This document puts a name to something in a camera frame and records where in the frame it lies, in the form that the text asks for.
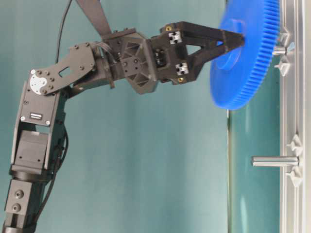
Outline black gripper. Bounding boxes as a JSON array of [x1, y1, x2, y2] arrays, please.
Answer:
[[101, 21, 244, 94]]

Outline large blue gear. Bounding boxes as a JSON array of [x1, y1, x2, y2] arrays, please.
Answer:
[[210, 0, 279, 110]]

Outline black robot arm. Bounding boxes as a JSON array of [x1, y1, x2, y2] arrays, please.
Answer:
[[2, 21, 244, 233]]

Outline steel shaft with gear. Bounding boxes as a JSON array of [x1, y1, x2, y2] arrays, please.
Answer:
[[273, 46, 287, 56]]

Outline bare steel shaft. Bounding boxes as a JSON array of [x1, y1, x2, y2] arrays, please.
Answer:
[[251, 156, 299, 167]]

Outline grey shaft bracket upper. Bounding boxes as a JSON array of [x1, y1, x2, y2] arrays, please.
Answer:
[[274, 31, 295, 77]]

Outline grey shaft bracket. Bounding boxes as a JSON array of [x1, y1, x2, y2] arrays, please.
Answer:
[[274, 31, 295, 77], [286, 134, 304, 187]]

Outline aluminium extrusion rail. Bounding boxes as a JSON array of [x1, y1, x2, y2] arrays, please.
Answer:
[[279, 0, 311, 233]]

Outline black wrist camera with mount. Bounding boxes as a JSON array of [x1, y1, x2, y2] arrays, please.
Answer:
[[76, 0, 112, 37]]

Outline black camera cable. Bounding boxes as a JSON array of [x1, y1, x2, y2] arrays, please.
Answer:
[[54, 0, 73, 63]]

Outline grey shaft bracket lower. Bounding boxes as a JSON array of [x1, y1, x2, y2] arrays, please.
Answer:
[[286, 134, 304, 187]]

